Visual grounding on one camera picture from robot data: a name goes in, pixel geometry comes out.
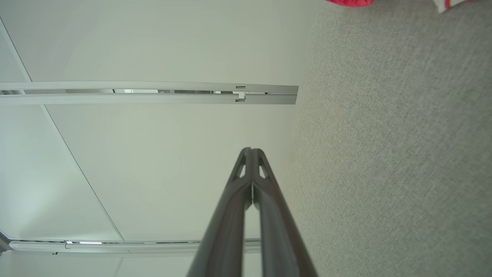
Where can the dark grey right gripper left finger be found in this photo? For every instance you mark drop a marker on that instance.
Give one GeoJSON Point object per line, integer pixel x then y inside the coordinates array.
{"type": "Point", "coordinates": [226, 238]}

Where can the red jersey with white sleeves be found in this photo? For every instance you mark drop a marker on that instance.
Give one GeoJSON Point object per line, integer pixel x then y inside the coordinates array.
{"type": "Point", "coordinates": [447, 4]}

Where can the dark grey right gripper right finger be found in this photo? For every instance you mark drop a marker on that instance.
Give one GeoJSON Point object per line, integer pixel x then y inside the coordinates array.
{"type": "Point", "coordinates": [280, 246]}

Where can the red shorts with white stripe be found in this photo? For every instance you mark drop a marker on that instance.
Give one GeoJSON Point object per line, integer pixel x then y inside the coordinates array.
{"type": "Point", "coordinates": [349, 2]}

